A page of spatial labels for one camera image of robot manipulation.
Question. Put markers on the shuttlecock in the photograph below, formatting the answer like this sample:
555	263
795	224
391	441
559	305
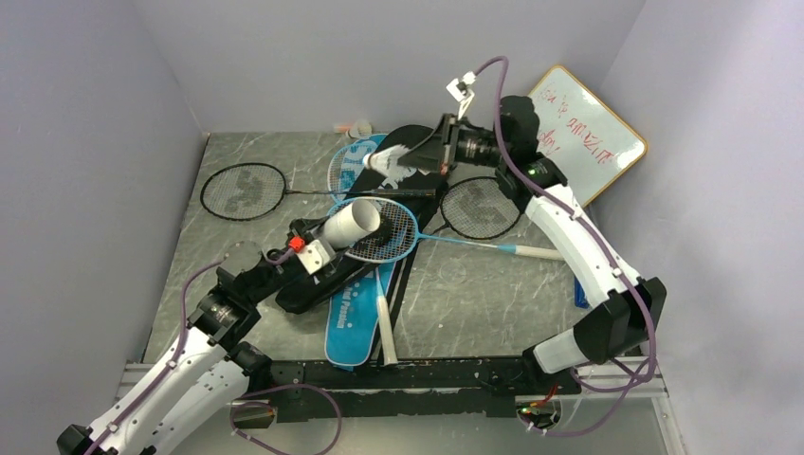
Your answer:
360	129
386	161

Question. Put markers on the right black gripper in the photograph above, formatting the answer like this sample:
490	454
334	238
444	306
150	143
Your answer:
438	155

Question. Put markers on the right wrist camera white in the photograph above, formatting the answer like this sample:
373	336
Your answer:
461	90

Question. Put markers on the black racket right head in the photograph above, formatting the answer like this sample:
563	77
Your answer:
475	208

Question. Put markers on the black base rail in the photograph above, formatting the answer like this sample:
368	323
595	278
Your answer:
494	386

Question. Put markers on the blue racket cover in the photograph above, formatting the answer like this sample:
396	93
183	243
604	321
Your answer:
352	314

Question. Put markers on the black racket head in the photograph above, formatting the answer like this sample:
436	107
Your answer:
475	208
250	191

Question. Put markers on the whiteboard with orange frame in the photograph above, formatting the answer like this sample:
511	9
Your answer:
590	144

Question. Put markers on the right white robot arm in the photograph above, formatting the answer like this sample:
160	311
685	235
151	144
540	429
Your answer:
625	306

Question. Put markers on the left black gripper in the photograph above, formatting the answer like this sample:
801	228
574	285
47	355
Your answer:
305	225

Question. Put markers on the black racket left head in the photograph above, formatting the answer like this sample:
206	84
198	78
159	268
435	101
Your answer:
250	191

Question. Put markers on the white shuttlecock tube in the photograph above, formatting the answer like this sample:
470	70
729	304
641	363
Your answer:
351	221

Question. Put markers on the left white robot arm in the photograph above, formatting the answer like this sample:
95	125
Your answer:
210	364

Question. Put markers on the transparent tube lid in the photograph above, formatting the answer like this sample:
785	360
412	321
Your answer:
452	272

